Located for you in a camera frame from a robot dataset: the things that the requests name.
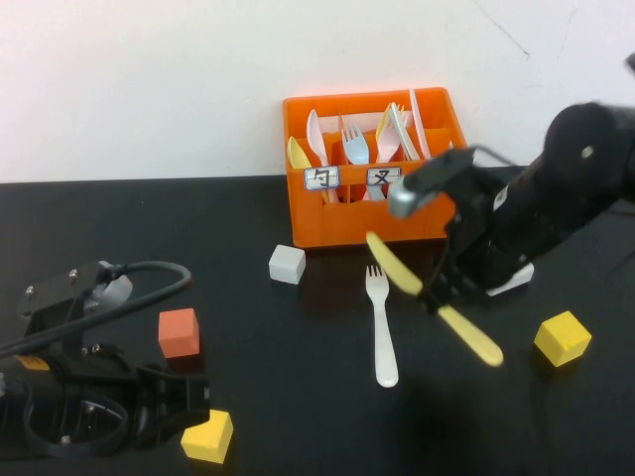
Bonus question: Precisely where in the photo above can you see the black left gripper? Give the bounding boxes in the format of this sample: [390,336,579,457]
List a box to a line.
[19,344,212,460]

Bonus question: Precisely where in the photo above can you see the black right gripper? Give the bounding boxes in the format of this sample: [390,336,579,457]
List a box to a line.
[418,166,536,317]

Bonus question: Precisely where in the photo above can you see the yellow plastic knife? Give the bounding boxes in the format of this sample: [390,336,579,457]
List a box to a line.
[365,231,505,369]

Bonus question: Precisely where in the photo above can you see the white plastic fork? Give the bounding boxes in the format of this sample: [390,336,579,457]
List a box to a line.
[365,265,400,389]

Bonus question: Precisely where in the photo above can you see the yellow foam cube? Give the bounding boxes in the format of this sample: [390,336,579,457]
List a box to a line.
[181,410,235,465]
[534,310,592,368]

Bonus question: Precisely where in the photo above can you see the orange plastic cutlery holder crate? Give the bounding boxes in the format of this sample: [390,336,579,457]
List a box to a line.
[282,87,470,248]

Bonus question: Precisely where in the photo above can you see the orange foam cube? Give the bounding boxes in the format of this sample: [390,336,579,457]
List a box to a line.
[157,307,200,359]

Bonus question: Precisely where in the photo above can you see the white paper fork label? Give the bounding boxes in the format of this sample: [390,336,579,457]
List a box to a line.
[366,167,403,187]

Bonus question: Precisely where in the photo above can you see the pink plastic fork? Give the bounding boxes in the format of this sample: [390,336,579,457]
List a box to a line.
[361,111,412,202]

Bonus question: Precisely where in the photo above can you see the white foam cube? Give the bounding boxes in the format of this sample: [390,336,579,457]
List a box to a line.
[268,244,308,286]

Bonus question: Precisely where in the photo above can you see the white serrated plastic knife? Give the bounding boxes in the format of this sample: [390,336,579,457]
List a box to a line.
[388,104,423,163]

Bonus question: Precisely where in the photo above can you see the blue plastic fork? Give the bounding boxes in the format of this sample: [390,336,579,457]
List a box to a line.
[340,123,387,203]

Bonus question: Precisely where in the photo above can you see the white paper spoon label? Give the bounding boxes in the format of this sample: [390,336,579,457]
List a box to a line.
[303,166,341,191]

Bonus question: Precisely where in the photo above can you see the yellow plastic fork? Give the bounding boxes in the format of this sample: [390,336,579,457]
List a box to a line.
[375,103,398,143]

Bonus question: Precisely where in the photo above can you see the pink plastic spoon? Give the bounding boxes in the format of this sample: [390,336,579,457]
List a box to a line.
[306,109,341,204]

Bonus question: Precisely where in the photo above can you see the white USB wall charger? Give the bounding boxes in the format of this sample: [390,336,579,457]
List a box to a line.
[485,262,536,298]

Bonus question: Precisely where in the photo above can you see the thick black left cable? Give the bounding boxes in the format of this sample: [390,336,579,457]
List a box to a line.
[0,261,193,359]

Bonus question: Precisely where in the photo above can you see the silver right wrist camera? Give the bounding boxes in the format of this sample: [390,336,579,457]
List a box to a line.
[386,148,478,219]

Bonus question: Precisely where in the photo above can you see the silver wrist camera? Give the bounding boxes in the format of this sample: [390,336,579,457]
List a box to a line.
[17,261,135,323]
[386,148,478,219]

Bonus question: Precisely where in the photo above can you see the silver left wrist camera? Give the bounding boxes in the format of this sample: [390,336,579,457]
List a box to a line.
[17,261,135,323]

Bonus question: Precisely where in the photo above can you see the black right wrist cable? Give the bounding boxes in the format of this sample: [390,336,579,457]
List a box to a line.
[468,143,522,168]

